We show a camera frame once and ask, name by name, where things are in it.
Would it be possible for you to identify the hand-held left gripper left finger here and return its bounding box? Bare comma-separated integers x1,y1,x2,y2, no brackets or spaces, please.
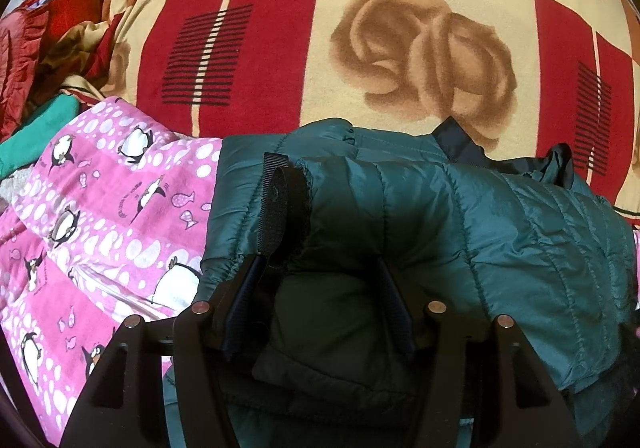
60,253,282,448

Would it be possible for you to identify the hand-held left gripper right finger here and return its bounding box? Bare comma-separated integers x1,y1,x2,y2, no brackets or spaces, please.
375,255,583,448

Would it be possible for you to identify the dark green puffer jacket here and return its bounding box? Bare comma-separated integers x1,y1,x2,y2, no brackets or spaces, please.
162,115,640,448

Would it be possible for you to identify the pink penguin print blanket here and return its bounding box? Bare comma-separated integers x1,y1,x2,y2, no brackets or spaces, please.
0,96,226,448

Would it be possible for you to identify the green cloth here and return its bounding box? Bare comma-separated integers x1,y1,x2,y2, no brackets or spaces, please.
0,93,83,179

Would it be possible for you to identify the rose print checkered blanket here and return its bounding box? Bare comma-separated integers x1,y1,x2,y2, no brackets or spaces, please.
102,0,640,229

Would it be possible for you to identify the yellow brown patterned cloth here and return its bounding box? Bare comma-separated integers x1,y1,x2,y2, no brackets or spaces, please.
40,18,128,102

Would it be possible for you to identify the red ruffled cushion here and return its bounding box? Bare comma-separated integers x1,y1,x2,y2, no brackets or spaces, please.
0,8,57,141

